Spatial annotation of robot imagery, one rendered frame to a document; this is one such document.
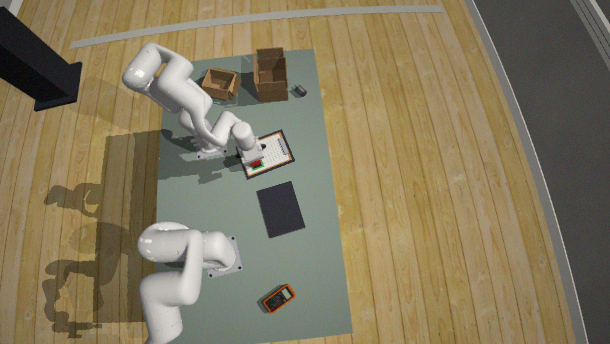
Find orange digital multimeter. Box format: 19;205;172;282
263;284;295;314

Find brown cardboard box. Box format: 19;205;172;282
254;47;289;102
200;68;242;100

